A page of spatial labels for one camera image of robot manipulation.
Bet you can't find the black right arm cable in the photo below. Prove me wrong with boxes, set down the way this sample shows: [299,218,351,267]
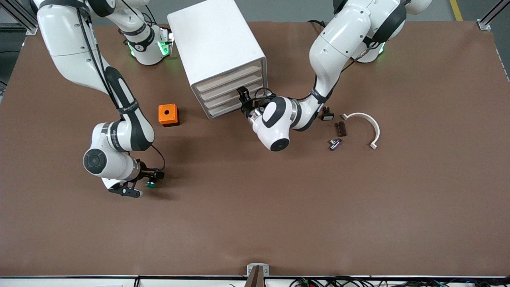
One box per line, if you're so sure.
[76,8,166,173]

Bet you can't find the orange button enclosure box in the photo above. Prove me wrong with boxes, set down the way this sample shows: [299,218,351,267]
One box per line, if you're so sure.
[158,104,180,127]

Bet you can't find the white half-ring pipe clamp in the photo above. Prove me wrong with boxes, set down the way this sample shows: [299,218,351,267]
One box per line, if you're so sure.
[343,112,381,150]

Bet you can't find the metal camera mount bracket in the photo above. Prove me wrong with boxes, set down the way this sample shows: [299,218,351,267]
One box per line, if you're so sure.
[247,263,270,287]

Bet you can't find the aluminium frame profile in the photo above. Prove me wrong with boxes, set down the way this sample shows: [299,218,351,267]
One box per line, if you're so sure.
[0,0,38,35]
[477,0,510,31]

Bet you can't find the tangled black cables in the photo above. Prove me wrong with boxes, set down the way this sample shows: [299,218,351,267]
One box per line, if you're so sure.
[289,276,510,287]

